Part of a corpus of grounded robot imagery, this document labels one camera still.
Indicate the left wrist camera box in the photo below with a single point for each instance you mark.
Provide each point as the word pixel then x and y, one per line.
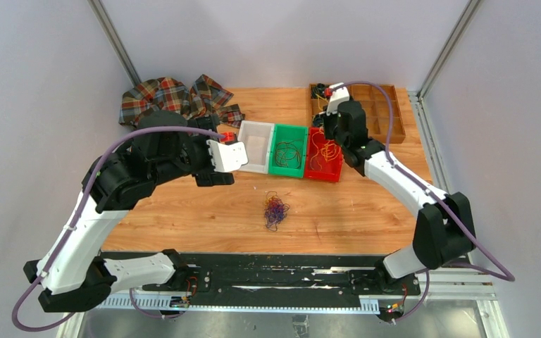
pixel 227 158

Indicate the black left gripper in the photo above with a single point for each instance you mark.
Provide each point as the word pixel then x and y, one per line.
pixel 210 177

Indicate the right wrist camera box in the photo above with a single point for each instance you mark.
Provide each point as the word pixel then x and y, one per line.
pixel 336 94

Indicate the wooden compartment tray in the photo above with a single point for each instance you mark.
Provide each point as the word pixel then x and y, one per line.
pixel 373 103

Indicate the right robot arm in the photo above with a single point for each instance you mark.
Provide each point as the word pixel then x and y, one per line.
pixel 444 223

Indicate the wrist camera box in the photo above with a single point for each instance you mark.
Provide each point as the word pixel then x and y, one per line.
pixel 227 158
pixel 336 94

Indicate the red plastic bin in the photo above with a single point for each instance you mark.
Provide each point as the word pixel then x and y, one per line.
pixel 324 158

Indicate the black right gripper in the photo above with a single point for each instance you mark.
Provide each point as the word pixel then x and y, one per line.
pixel 327 120

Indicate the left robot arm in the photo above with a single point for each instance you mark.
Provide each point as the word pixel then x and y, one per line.
pixel 164 147

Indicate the green plastic bin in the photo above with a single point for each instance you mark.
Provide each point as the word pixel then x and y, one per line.
pixel 288 150

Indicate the plaid flannel shirt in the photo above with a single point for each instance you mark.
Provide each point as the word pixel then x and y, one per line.
pixel 204 97

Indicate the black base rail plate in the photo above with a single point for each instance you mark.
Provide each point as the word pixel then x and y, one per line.
pixel 285 282

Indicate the white plastic bin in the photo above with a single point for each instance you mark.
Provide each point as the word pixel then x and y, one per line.
pixel 257 138

